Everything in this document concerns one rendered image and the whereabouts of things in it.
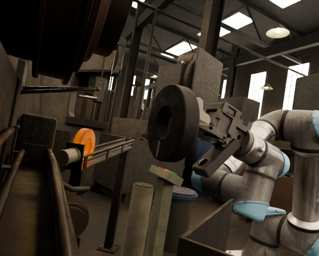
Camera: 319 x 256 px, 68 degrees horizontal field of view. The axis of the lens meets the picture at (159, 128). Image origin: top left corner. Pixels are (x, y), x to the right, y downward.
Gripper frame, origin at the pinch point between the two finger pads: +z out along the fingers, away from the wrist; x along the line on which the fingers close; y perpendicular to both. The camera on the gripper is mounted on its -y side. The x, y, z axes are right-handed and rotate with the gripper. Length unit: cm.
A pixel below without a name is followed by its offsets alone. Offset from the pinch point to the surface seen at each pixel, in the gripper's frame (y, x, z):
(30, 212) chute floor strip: -24.5, 2.3, 16.5
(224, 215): -13.2, 19.0, -3.1
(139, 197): -30, -76, -41
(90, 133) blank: -9, -62, 1
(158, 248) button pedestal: -54, -80, -68
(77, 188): -30, -48, -1
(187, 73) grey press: 149, -294, -147
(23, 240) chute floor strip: -25.1, 10.2, 16.7
